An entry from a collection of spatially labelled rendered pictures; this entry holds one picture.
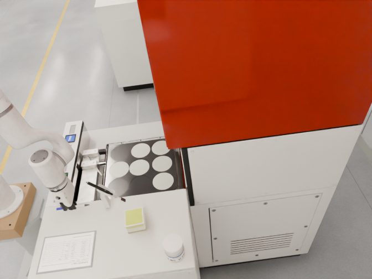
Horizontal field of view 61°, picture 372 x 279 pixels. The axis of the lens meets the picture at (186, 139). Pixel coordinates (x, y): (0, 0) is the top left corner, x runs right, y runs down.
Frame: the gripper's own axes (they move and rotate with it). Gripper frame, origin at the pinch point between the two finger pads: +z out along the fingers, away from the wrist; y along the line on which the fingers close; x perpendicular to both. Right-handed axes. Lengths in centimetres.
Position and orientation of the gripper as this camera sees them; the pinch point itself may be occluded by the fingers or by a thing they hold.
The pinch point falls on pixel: (71, 204)
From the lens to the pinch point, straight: 143.0
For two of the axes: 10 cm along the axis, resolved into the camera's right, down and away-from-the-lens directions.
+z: 0.9, 6.8, 7.2
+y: -1.0, -7.2, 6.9
